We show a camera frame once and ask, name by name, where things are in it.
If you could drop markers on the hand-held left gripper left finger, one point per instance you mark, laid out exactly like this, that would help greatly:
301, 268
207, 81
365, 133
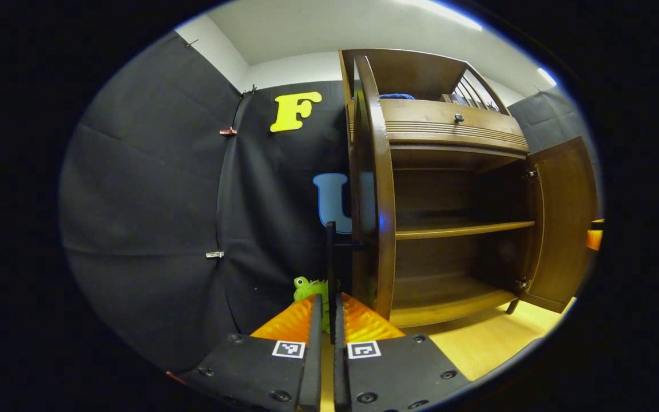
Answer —
284, 372

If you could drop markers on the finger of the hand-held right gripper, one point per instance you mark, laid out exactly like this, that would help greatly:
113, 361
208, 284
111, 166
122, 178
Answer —
594, 240

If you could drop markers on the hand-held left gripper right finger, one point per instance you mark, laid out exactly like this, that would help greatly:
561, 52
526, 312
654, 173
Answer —
375, 372

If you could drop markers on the wooden shoe cabinet door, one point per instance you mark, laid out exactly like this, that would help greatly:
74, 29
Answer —
384, 200
564, 229

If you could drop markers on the wooden double-door shoe cabinet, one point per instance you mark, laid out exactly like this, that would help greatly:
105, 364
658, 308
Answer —
409, 68

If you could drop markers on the wooden cabinet shelf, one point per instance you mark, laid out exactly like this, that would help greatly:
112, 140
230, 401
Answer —
455, 230

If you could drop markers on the wooden cabinet drawer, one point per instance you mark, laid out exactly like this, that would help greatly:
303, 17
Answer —
449, 131

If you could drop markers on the green frog plush toy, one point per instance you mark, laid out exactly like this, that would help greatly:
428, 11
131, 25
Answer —
306, 290

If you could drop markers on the silver clip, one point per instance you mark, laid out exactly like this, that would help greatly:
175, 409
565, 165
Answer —
214, 254

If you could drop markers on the small ceiling light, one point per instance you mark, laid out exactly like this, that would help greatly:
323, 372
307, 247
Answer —
547, 76

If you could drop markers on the small dark books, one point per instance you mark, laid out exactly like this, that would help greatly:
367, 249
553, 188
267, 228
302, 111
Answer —
455, 99

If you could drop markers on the black backdrop cloth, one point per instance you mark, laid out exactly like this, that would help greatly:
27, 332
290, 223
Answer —
146, 200

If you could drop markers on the blue cloth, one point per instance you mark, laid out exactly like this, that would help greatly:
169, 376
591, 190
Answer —
396, 96

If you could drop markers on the red clip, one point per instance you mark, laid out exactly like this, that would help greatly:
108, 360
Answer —
227, 131

